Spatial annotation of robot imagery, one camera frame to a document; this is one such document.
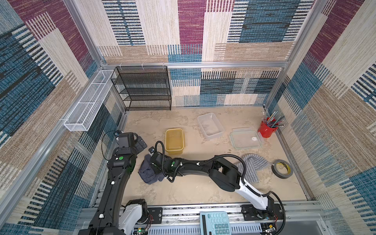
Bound dark blue cloth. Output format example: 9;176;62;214
138;155;165;185

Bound yellow lunch box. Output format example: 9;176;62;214
165;128;185;155

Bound translucent white lunch box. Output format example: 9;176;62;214
197;113;225;140

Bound translucent lunch box lid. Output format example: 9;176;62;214
229;127;264;150

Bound grey striped cloth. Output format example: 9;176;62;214
241;153;270;183

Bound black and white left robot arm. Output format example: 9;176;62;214
78;131;148;235

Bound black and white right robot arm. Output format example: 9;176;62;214
149;149;278;219

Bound teal calculator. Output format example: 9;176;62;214
199;211;231;235

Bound red pen holder cup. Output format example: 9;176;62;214
258;120;278;138

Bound grey tape roll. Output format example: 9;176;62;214
271;160;293;179

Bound pens in red cup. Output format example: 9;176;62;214
263;111;285;128

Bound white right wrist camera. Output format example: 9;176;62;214
148;147;155;156

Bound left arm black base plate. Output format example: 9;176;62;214
145;207;163;225

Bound white wire mesh basket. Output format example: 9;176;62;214
64;70;113;132

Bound black wire mesh shelf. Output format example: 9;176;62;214
111;66;172;111

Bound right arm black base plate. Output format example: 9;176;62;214
241;203;285;221

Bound aluminium front rail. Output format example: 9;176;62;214
79;202;324;227

